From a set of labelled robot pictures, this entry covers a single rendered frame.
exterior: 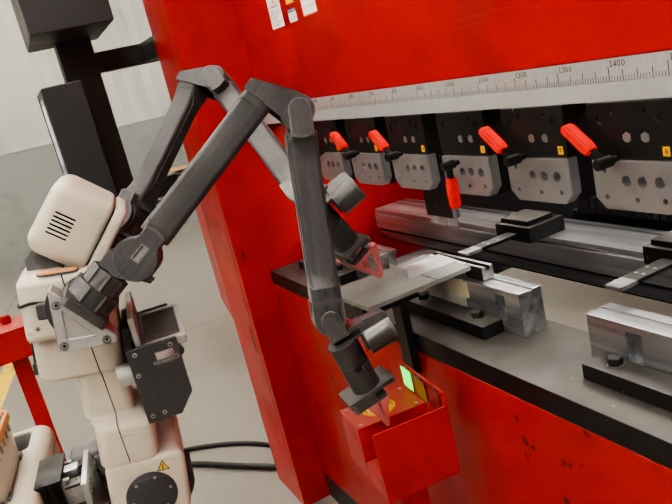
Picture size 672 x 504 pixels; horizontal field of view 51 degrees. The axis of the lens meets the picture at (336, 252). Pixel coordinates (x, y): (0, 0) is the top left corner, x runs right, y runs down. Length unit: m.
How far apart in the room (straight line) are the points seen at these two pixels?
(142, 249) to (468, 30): 0.69
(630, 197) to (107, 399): 1.06
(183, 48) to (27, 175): 6.54
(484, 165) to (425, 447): 0.55
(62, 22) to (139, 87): 6.27
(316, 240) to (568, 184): 0.44
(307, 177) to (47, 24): 1.26
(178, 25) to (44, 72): 6.43
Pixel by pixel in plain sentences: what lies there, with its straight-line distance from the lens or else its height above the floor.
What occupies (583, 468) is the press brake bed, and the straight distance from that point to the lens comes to 1.31.
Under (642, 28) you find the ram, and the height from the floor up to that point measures 1.44.
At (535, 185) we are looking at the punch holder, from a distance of 1.28.
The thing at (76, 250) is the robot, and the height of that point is 1.26.
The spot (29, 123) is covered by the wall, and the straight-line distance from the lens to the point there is 8.63.
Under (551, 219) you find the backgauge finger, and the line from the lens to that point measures 1.73.
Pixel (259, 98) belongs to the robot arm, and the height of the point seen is 1.45.
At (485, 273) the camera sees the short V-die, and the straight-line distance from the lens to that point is 1.55.
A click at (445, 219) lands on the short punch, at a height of 1.09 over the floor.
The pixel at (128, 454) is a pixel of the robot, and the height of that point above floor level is 0.83.
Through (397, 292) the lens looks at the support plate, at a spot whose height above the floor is 1.00.
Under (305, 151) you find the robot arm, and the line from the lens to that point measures 1.28.
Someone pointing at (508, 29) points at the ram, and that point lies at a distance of 1.26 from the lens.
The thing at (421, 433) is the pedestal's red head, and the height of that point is 0.78.
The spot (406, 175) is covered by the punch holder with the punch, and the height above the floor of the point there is 1.21.
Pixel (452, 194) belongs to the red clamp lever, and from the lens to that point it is 1.42.
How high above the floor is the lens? 1.49
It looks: 15 degrees down
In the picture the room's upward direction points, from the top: 13 degrees counter-clockwise
